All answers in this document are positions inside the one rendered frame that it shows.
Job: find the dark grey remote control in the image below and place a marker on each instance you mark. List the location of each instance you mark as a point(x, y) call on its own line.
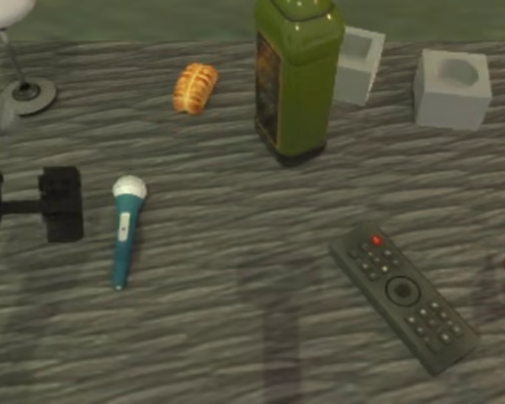
point(404, 296)

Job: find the green glass bottle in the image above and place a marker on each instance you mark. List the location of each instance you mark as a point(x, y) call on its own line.
point(305, 84)

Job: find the grey block with square hole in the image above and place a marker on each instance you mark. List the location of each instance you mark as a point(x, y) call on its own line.
point(355, 78)

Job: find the golden bread loaf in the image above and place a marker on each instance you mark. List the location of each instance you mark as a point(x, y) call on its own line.
point(193, 87)

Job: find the teal microphone with white head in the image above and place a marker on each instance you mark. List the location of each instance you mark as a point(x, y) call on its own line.
point(124, 227)

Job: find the white desk lamp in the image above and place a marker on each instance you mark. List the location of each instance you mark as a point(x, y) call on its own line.
point(29, 94)

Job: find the grey block with round hole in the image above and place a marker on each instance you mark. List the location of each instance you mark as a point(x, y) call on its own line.
point(450, 101)

